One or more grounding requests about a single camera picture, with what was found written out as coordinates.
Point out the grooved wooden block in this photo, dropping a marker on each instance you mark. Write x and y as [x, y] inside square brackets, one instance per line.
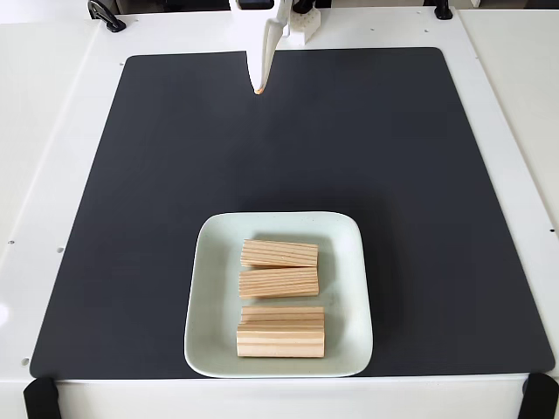
[284, 312]
[279, 342]
[279, 253]
[279, 283]

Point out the pale green square plate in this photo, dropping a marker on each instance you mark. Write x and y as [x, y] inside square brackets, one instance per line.
[218, 297]

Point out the black table clamp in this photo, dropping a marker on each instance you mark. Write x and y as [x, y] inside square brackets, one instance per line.
[107, 16]
[443, 9]

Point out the black rubber mat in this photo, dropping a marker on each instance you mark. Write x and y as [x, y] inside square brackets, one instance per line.
[131, 174]

